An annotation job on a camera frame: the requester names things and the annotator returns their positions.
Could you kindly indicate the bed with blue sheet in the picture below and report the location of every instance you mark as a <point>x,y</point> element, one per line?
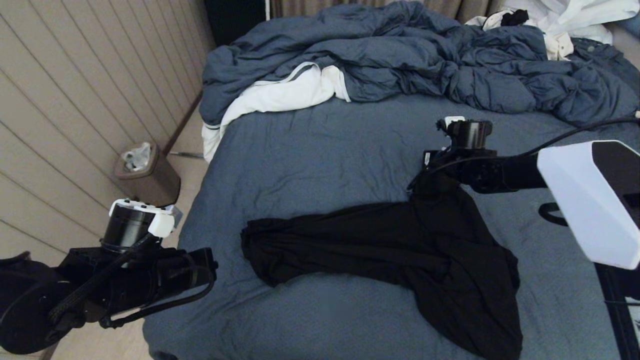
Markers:
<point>325,160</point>

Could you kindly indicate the black t-shirt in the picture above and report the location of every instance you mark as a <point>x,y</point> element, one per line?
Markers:
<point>450,250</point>

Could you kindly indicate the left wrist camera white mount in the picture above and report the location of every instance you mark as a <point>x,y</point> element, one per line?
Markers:
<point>160,222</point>

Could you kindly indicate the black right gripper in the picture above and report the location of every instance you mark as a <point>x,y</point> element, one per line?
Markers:
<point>465,172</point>

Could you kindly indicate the white crumpled garment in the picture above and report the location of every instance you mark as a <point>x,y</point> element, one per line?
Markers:
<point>575,14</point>

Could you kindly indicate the dark cabinet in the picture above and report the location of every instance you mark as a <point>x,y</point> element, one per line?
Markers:
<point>232,22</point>

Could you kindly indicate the beige curtain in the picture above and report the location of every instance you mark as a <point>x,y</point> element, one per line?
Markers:
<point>300,7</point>

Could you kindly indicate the brown trash bin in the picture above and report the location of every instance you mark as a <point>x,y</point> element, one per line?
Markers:
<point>160,182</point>

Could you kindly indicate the small black garment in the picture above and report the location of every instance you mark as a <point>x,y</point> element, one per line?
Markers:
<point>514,17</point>

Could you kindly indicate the white quilt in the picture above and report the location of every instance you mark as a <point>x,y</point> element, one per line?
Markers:
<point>280,94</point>

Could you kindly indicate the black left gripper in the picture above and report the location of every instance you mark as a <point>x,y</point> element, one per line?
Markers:
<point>145,282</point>

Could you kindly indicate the crumpled blue duvet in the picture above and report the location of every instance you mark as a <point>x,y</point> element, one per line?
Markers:
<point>400,52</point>

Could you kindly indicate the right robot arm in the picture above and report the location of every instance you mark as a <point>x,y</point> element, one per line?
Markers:
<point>580,190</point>

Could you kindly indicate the cream buttoned shirt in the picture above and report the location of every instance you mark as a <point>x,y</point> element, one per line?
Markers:
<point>558,46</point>

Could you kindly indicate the blue pillow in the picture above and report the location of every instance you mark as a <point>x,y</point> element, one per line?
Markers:
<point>633,24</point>

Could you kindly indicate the dark blue denim garment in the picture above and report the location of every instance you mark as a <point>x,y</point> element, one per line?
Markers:
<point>602,54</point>

